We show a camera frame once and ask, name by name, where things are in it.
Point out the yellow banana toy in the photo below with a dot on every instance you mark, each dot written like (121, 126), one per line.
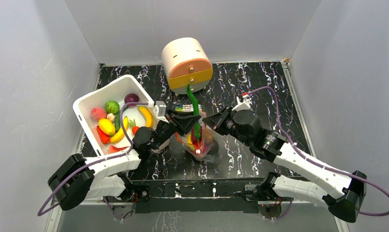
(147, 115)
(189, 143)

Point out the pack of coloured markers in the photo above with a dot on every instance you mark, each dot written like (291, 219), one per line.
(184, 108)

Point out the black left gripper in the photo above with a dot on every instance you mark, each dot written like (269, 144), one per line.
(186, 125)

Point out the white plastic food bin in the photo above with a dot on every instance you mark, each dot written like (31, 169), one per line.
(116, 90)

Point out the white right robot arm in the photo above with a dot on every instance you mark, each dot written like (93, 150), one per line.
(341, 193)

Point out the yellow lemon toy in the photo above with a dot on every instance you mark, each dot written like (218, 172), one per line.
(106, 126)

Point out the dark green cucumber toy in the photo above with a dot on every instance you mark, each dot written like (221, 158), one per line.
(117, 120)

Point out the round pastel drawer cabinet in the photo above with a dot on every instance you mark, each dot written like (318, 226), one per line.
(185, 62)

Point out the purple sweet potato toy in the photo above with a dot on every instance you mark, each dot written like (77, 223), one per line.
(194, 138)

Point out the clear orange-zip bag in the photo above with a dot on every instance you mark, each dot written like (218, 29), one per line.
(207, 134)

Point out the orange carrot toy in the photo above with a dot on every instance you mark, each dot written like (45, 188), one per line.
(132, 125)

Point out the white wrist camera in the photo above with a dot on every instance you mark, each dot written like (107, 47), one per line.
(243, 102)
(158, 110)

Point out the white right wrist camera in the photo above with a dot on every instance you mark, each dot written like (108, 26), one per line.
(243, 102)

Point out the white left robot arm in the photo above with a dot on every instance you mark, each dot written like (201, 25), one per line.
(80, 178)

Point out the black base frame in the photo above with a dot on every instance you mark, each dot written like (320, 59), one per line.
(206, 195)

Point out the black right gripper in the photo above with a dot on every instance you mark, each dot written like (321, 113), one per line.
(222, 118)

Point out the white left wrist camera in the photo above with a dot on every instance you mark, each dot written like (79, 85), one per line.
(158, 110)

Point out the white garlic bulb toy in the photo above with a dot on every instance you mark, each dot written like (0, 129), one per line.
(111, 117)

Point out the red fruit toy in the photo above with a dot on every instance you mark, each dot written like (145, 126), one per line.
(205, 147)

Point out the watermelon slice toy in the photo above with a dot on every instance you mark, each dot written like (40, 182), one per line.
(113, 149)

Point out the pink peach toy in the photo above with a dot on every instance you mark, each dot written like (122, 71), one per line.
(98, 113)

